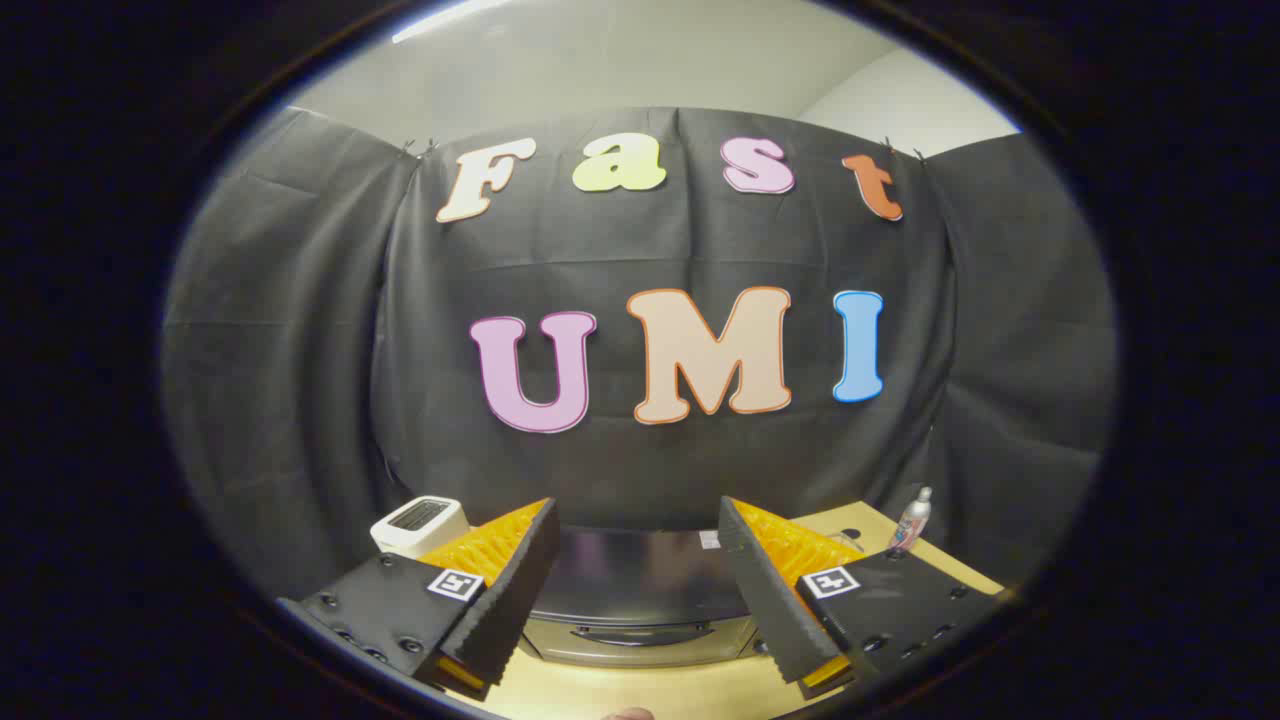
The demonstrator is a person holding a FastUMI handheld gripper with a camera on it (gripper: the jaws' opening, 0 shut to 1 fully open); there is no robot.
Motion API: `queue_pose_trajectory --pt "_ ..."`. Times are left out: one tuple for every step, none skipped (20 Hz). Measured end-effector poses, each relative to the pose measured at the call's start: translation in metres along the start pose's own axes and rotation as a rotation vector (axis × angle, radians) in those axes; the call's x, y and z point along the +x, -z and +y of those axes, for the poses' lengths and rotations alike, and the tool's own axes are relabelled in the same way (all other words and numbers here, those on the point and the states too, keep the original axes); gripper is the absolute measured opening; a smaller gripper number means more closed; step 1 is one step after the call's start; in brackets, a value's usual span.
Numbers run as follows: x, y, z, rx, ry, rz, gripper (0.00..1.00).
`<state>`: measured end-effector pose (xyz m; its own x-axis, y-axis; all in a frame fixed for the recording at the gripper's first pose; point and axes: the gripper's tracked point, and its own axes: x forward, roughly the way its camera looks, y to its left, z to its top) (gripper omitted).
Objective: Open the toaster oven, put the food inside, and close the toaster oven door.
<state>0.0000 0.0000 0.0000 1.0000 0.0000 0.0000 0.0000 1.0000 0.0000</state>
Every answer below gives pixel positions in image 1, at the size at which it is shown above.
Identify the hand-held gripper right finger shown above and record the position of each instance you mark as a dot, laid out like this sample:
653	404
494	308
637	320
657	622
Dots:
775	590

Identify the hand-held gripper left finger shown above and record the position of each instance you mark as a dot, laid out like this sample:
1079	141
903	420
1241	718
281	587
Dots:
505	590

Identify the black toaster oven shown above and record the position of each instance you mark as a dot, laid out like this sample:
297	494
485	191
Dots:
640	580

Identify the white pop-up toaster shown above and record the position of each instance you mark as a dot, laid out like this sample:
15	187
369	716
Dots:
418	522

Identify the pink and white spray bottle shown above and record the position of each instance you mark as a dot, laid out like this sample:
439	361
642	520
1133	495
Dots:
911	520

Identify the black backdrop cloth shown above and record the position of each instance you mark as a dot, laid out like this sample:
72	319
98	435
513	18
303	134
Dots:
300	350

